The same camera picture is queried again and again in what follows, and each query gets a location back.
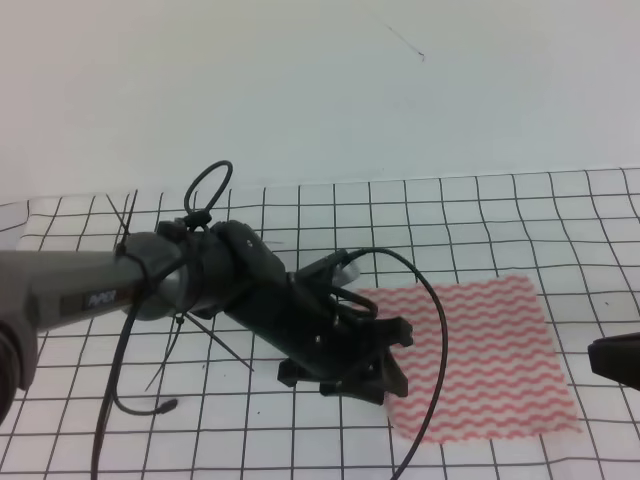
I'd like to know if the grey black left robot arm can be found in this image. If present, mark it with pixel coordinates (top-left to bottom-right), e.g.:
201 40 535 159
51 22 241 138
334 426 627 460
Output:
1 209 413 411

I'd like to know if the black left camera cable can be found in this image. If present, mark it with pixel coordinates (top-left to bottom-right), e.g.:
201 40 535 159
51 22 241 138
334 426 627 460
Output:
344 248 448 480

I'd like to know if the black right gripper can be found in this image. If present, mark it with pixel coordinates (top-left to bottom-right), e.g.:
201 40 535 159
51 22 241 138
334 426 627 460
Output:
588 333 640 390

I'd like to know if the loose black usb cable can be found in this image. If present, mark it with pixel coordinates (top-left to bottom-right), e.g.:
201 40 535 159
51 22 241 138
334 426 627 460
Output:
112 397 180 416

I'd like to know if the pink wavy striped towel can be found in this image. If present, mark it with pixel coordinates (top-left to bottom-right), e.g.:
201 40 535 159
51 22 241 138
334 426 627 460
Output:
359 275 580 443

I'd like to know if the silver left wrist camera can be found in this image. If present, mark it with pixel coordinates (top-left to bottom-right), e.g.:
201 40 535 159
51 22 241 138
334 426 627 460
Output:
332 261 360 288

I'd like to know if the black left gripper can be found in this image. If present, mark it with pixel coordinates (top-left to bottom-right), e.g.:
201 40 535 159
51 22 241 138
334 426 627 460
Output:
225 279 414 405

